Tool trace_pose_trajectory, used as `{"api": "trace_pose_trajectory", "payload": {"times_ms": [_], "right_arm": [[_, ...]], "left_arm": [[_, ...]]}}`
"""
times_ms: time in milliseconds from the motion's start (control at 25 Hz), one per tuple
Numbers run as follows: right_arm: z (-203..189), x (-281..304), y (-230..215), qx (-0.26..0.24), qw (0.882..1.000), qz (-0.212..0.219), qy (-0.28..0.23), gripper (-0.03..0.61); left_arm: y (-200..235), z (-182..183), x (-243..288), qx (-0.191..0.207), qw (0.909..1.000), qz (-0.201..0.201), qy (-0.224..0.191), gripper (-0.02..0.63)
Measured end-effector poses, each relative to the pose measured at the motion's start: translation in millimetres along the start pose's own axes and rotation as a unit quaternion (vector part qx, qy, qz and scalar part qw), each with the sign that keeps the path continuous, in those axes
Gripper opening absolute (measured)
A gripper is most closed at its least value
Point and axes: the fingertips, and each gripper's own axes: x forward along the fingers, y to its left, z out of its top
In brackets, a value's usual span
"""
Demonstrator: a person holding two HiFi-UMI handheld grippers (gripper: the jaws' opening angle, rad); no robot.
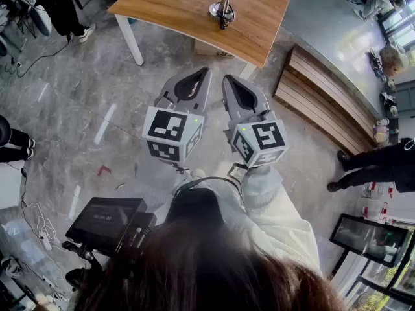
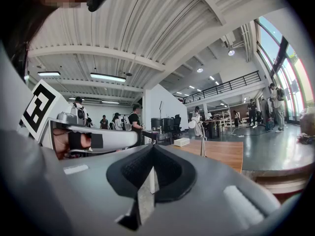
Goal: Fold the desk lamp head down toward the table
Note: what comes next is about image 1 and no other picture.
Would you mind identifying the wooden table white legs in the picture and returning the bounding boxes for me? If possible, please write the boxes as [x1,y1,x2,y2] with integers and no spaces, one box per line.
[106,0,294,80]

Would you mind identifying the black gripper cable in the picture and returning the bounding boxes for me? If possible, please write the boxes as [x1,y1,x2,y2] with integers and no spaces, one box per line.
[173,163,248,212]

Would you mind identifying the white floor cable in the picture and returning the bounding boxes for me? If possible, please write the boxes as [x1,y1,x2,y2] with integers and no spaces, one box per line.
[19,199,62,249]

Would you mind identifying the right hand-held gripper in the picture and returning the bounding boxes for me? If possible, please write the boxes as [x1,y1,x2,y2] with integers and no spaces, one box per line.
[221,74,291,168]

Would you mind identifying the black head-mounted device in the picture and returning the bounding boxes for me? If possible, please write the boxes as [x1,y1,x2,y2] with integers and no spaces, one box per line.
[165,186,228,229]

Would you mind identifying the cardboard box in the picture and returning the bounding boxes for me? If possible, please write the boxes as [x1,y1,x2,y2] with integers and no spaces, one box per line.
[193,39,235,58]

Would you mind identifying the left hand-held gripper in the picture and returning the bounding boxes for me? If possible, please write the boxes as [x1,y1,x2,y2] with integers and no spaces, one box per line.
[141,65,213,168]

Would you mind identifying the person's right forearm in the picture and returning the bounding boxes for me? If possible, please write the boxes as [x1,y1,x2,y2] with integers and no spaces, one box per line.
[210,162,325,278]

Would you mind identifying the wooden slatted bench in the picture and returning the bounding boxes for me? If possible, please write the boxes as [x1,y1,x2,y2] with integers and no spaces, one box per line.
[272,43,380,157]

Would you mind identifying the white cabinet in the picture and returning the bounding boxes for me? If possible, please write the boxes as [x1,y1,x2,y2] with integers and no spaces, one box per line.
[0,159,26,211]

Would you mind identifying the black framed glass cabinet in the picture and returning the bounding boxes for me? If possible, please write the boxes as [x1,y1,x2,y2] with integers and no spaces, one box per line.
[329,213,411,268]

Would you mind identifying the beige plush toy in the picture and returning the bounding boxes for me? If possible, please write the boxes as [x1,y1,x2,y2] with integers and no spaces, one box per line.
[379,43,410,77]

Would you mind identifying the clear bottle red label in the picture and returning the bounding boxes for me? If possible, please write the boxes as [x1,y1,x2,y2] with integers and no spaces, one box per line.
[362,202,390,222]
[361,181,395,199]

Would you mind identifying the black floor cable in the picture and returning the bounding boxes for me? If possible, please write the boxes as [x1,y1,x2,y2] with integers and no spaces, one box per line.
[5,40,71,78]

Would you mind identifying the metal corkscrew tool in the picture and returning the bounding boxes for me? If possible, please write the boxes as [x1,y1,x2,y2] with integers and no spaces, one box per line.
[207,0,237,31]

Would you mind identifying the black monitor screen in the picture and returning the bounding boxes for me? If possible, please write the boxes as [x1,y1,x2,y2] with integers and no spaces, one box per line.
[64,196,158,259]

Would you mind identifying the white round chair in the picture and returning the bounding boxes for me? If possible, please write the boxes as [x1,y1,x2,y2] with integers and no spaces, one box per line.
[28,5,53,38]

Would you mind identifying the black rig handle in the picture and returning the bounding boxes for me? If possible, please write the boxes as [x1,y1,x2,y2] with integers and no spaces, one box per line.
[61,240,104,291]

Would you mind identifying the white power strip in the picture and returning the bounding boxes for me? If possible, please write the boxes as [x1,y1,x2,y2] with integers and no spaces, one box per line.
[38,231,53,251]

